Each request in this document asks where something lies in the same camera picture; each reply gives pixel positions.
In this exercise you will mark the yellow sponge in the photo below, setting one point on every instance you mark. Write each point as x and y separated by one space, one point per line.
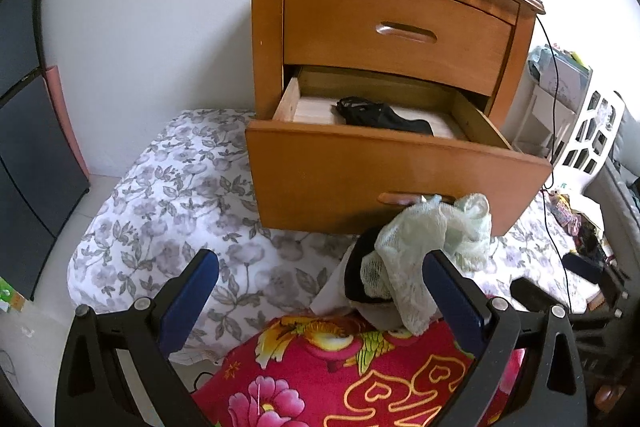
576 59

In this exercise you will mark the pink foam board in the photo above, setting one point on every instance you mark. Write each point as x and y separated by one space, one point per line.
67 122

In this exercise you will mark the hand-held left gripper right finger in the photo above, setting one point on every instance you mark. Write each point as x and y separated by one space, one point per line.
452 302

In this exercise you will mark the teal cloth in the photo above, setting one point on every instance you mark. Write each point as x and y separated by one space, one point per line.
537 62

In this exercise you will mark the white garment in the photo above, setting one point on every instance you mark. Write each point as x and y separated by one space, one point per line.
327 297

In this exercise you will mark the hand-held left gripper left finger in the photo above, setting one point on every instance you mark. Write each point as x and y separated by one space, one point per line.
192 294

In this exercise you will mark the wooden nightstand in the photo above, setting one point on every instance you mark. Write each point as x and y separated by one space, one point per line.
267 32

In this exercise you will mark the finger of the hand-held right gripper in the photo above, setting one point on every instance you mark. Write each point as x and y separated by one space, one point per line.
582 268
532 294

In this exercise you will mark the black hair brush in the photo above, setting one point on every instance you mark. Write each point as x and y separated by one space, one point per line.
590 244

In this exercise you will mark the colourful sticker packet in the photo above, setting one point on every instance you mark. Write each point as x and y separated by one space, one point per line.
562 207

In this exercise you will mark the red floral blanket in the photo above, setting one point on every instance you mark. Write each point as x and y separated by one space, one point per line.
325 382

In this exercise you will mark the white wooden rack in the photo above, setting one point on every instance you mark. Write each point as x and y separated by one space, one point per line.
580 152

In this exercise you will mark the green cardboard box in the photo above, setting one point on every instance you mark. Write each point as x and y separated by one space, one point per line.
11 297

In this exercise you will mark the light green lace underwear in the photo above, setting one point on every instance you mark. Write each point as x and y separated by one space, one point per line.
415 257

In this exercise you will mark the wooden drawer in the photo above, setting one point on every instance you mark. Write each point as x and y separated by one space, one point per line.
340 37
325 177

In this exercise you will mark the grey floral bedsheet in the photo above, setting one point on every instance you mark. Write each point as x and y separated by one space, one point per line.
175 207

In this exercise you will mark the grey cushion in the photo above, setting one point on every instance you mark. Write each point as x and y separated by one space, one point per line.
629 137

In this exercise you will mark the dark glass cabinet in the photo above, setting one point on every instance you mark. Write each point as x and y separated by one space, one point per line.
30 157

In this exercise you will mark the grey sofa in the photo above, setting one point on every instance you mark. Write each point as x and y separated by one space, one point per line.
615 197

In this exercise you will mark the black lace underwear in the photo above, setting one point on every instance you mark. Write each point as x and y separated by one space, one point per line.
380 117

